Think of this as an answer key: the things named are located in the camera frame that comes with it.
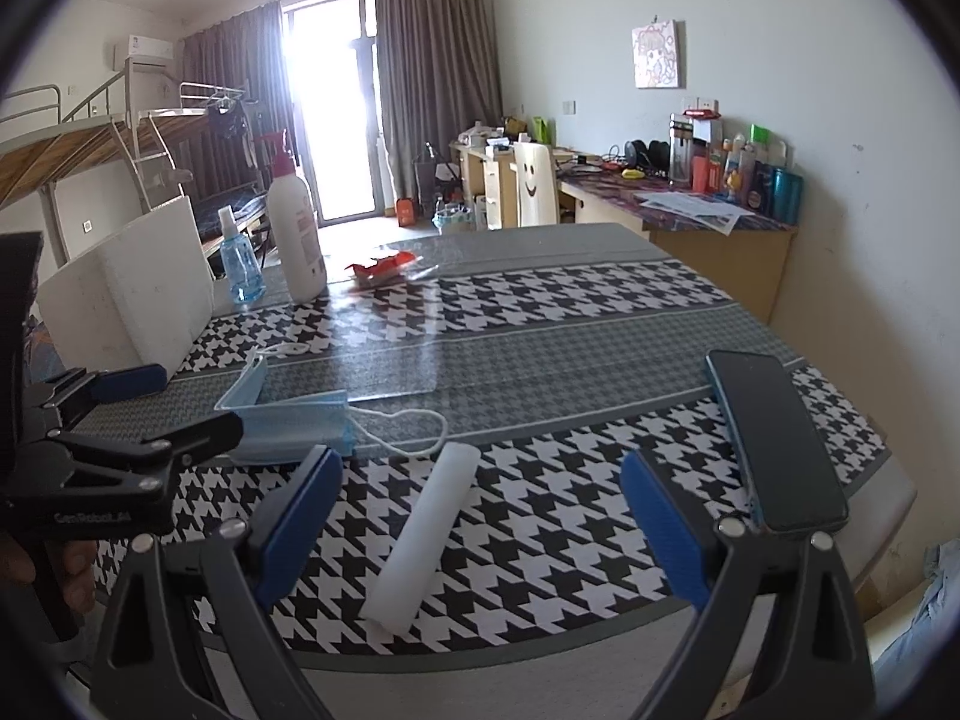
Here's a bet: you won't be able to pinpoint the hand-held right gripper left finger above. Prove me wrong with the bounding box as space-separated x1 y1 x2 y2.
90 444 344 720

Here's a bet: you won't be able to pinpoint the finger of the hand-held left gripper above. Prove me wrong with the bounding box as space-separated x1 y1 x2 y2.
45 411 245 478
28 363 170 429

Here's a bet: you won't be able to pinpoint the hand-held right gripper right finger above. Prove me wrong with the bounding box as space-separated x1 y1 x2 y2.
621 450 878 720

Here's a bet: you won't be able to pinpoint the white foam box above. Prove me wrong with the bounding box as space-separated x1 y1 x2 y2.
36 193 215 385

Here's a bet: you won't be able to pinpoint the blue face mask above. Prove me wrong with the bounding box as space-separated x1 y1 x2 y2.
214 341 452 467

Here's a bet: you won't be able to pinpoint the white foam sheet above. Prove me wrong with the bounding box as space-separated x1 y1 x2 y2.
361 442 482 635

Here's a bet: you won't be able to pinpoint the person's left hand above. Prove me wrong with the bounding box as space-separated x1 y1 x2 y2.
60 538 100 614

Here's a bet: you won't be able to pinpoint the black smartphone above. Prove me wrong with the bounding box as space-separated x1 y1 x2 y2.
704 349 853 534

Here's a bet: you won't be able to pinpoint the blue spray bottle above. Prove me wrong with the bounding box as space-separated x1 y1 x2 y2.
217 205 268 305

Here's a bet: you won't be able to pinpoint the houndstooth tablecloth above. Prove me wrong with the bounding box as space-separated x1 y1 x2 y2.
75 221 920 672

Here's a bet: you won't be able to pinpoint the clear plastic sheet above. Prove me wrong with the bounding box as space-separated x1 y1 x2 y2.
255 236 444 401

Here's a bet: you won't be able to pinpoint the dark blue plaid quilt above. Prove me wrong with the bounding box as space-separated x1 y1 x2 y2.
191 191 272 235

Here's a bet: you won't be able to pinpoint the white lotion bottle red pump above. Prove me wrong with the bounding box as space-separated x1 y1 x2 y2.
265 129 329 307

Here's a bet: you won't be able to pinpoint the small grey metal bunk bed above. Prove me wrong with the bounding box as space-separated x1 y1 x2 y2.
176 79 272 241

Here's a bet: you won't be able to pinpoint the large grey metal bunk bed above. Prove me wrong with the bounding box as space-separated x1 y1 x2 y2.
0 82 205 316

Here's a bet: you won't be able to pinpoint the red snack packet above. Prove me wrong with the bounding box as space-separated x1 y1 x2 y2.
343 251 416 285

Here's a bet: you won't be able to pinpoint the person's jeans leg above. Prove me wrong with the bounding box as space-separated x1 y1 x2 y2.
872 540 955 700

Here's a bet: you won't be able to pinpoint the wooden desk with patterned top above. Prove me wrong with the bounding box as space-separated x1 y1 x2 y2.
559 169 800 325

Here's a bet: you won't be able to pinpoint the dark hanging clothes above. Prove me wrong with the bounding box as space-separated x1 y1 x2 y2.
205 96 253 141

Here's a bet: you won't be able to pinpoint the glass balcony door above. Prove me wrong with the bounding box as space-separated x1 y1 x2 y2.
281 0 380 224

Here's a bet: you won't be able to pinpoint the printed paper sheets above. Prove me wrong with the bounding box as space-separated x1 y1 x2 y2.
635 190 759 230

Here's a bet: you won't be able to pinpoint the white air conditioner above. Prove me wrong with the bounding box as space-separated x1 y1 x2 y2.
112 34 176 75

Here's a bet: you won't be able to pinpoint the narrow brown curtain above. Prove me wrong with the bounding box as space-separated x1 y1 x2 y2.
180 4 290 196

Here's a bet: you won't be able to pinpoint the row of toiletry bottles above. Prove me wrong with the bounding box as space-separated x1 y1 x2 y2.
690 124 806 227

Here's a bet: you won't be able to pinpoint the wooden chair with smiley face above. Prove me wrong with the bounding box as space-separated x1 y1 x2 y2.
512 140 563 228

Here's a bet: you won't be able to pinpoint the black headphones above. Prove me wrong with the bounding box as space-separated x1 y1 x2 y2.
625 138 673 174

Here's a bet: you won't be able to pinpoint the silver thermos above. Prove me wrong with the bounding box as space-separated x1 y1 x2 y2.
669 112 695 183

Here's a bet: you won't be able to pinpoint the light wooden desk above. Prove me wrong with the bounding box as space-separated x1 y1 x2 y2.
450 139 580 230

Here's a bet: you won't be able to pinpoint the wide brown curtain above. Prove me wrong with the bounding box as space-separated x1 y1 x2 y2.
373 0 506 220

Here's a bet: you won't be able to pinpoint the cartoon wall poster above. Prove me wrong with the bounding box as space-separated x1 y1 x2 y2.
631 18 686 90

